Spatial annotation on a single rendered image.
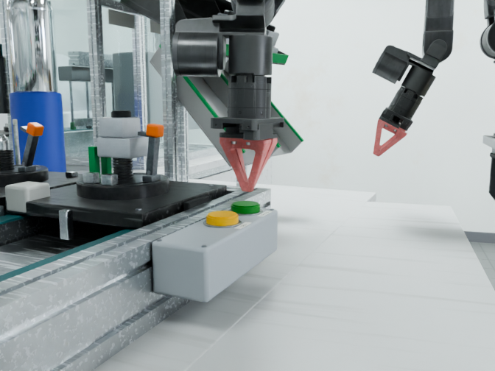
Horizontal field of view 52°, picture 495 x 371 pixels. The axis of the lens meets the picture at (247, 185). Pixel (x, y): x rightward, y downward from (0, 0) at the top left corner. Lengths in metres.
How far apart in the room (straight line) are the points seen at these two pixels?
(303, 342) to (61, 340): 0.24
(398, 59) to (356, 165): 3.11
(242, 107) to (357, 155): 3.60
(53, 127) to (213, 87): 0.75
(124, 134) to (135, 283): 0.29
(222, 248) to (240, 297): 0.13
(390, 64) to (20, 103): 1.10
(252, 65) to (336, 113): 3.59
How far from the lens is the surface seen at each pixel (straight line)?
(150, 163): 0.77
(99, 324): 0.52
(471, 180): 4.29
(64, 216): 0.72
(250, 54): 0.65
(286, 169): 4.33
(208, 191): 0.80
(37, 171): 0.94
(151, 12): 1.06
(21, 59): 1.73
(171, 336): 0.58
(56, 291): 0.47
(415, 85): 1.17
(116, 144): 0.79
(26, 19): 1.74
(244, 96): 0.65
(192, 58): 0.66
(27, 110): 1.72
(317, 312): 0.64
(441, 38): 1.17
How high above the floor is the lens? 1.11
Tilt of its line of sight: 10 degrees down
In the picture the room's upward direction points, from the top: straight up
